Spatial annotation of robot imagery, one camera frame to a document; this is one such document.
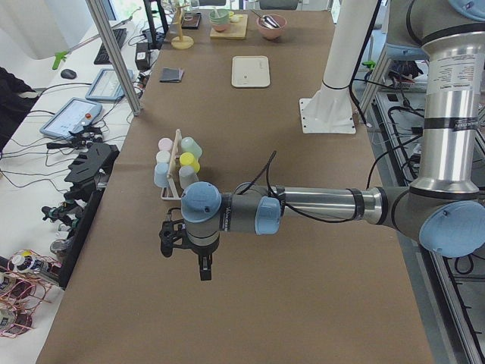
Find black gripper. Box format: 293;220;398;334
159;219;218;280

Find mint green cup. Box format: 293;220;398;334
180;136;202;159

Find grey cup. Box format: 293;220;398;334
178;165;199;190

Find light blue cup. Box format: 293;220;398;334
154;162;169;188

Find yellow cup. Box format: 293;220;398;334
179;152;200;174

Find cream white cup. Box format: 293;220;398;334
155;151;171;165

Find pink cup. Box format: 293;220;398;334
158;137;174;152

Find cream rabbit tray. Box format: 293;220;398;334
231;55;271;88

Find black tool stand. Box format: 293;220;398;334
42;143;119;289

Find near teach pendant tablet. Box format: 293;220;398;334
39;98;102;140

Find teach pendant tablet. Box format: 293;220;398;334
85;68;124;102
39;98;102;140

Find far teach pendant tablet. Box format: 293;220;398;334
85;68;124;102

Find black power adapter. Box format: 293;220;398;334
135;42;151;71

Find wooden mug tree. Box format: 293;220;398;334
171;1;194;49

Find black keyboard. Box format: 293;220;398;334
93;27;128;65

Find wooden cutting board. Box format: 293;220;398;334
210;14;248;40

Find black computer mouse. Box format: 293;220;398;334
60;69;77;80

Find stacked green bowls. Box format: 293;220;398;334
209;9;230;32

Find pink bowl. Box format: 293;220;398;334
256;14;287;40

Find metal scoop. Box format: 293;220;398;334
251;9;281;29

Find white wire cup rack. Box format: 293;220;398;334
160;129;183;201

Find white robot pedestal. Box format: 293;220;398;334
299;0;380;134

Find aluminium frame post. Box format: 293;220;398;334
86;0;142;116

